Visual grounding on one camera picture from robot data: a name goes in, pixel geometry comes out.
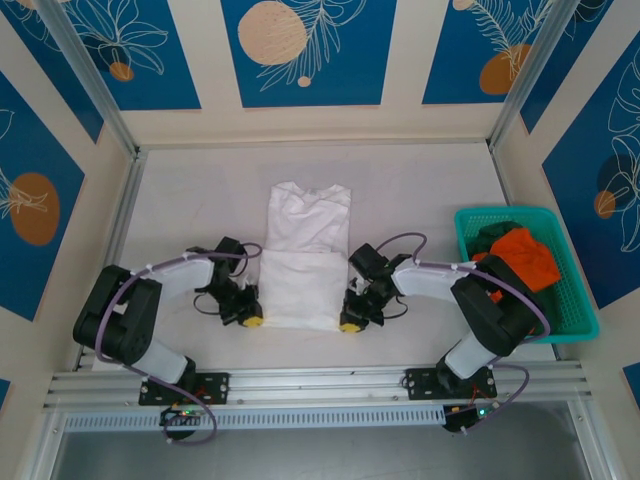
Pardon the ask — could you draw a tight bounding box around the white t-shirt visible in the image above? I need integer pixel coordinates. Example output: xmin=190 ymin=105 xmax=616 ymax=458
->
xmin=258 ymin=182 xmax=354 ymax=334

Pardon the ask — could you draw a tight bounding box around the small controller board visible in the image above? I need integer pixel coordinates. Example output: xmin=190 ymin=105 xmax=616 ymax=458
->
xmin=159 ymin=405 xmax=207 ymax=427
xmin=442 ymin=403 xmax=495 ymax=434

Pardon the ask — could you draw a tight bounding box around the dark green t-shirt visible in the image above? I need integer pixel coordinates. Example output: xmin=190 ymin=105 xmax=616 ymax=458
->
xmin=467 ymin=222 xmax=516 ymax=261

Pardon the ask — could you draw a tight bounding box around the orange t-shirt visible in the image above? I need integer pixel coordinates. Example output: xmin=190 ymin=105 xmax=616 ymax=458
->
xmin=472 ymin=227 xmax=561 ymax=294

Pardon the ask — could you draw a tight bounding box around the teal plastic basket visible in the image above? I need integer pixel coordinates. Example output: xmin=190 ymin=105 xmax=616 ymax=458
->
xmin=453 ymin=203 xmax=600 ymax=345

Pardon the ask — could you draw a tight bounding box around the thin black camera cable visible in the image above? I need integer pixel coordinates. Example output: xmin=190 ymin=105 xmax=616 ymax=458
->
xmin=192 ymin=293 xmax=224 ymax=318
xmin=382 ymin=294 xmax=410 ymax=322

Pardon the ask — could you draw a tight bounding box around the aluminium mounting rail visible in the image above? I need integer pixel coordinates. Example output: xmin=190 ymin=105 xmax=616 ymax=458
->
xmin=42 ymin=362 xmax=594 ymax=412

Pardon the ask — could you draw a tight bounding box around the grey slotted cable duct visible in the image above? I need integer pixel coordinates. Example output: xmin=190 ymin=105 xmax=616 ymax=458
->
xmin=62 ymin=403 xmax=449 ymax=434

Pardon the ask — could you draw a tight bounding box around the blue floral wall panel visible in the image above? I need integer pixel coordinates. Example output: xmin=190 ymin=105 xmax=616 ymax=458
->
xmin=47 ymin=0 xmax=202 ymax=112
xmin=542 ymin=29 xmax=640 ymax=310
xmin=221 ymin=0 xmax=399 ymax=109
xmin=0 ymin=69 xmax=87 ymax=322
xmin=422 ymin=0 xmax=566 ymax=106

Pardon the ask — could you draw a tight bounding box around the aluminium frame post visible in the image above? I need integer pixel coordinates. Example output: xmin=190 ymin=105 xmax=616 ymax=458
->
xmin=488 ymin=0 xmax=585 ymax=152
xmin=37 ymin=0 xmax=140 ymax=159

